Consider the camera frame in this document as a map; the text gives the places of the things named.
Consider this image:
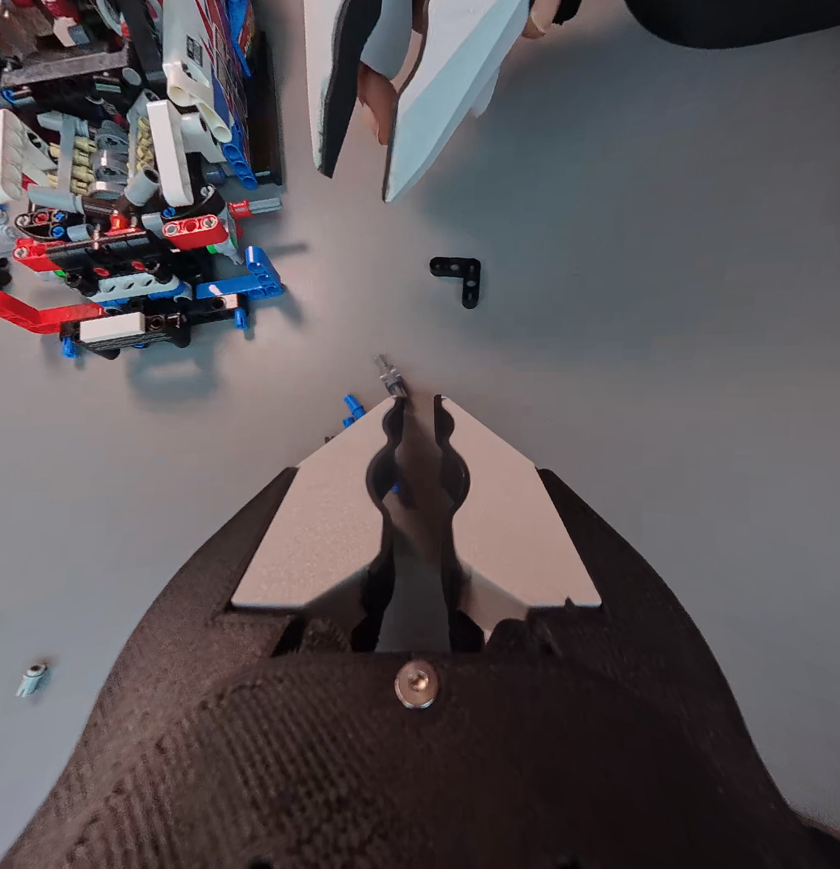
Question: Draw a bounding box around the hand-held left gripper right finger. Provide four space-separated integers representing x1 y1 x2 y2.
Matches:
433 396 603 645

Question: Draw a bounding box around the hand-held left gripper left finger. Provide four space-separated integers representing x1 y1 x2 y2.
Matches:
230 396 407 651

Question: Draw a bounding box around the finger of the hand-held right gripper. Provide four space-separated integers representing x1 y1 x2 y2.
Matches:
382 0 533 205
303 0 384 179

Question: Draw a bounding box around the black angled brick beam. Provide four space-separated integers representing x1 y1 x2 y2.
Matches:
430 257 482 310

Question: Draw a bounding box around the toy brick race car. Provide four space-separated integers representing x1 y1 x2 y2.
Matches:
0 0 285 361

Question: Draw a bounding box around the grey desk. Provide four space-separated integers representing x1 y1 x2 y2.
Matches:
0 0 840 869

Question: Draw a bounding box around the person's right hand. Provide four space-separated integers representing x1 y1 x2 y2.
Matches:
356 61 402 146

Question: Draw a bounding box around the black round cushion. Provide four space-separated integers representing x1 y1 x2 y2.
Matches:
624 0 840 50

